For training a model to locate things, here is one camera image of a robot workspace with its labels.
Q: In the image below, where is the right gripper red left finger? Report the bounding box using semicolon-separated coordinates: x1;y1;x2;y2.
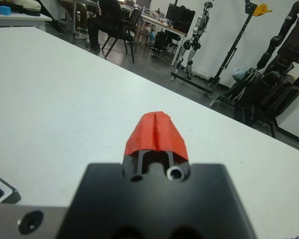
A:
121;111;157;183

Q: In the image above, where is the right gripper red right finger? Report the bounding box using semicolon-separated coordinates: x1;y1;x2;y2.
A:
155;111;191;183

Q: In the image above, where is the black box, white insert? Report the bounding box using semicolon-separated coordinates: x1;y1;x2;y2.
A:
0;170;22;204

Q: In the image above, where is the white bag on floor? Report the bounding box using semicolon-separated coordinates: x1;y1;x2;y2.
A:
191;67;211;80

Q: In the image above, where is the pale blue plastic bag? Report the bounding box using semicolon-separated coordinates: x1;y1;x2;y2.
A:
232;66;248;81

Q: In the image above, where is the black bag under desk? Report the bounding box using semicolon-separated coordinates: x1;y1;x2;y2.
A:
153;31;180;57

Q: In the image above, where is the folded black wheelchair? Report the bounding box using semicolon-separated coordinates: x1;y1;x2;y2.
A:
223;67;265;103

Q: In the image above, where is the white desk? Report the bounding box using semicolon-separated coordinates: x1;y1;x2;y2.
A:
139;12;190;67

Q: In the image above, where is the silver humanoid robot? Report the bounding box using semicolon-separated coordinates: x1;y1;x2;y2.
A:
175;1;214;75

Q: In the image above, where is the black chair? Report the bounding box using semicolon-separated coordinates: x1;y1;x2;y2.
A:
101;8;143;64

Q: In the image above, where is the black computer monitor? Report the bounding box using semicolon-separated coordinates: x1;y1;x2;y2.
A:
165;3;196;23

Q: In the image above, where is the person in black clothes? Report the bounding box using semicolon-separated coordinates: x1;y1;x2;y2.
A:
86;0;135;54

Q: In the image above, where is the person in brown trousers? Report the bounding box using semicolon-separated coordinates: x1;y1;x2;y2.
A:
56;0;89;34

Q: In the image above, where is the large black robot rig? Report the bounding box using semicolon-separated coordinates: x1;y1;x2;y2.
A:
235;0;299;145

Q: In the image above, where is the black and beige bag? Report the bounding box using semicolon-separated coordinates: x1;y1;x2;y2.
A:
11;0;42;16

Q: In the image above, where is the white side table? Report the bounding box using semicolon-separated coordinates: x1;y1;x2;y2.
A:
0;11;53;32

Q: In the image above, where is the black wheeled gantry frame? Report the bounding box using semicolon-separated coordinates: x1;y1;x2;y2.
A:
169;0;256;99

